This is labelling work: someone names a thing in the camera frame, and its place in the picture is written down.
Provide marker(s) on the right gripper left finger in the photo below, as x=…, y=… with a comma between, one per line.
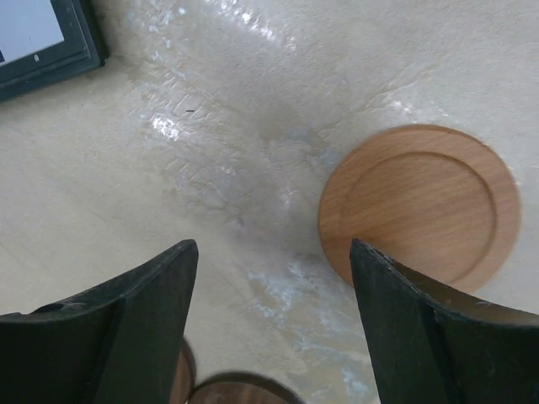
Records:
x=118, y=342

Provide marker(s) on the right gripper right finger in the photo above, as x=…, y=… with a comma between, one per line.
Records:
x=431, y=343

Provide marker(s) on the light wooden coaster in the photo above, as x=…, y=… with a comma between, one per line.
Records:
x=436, y=199

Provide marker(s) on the black white chessboard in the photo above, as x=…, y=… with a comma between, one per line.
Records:
x=44, y=42

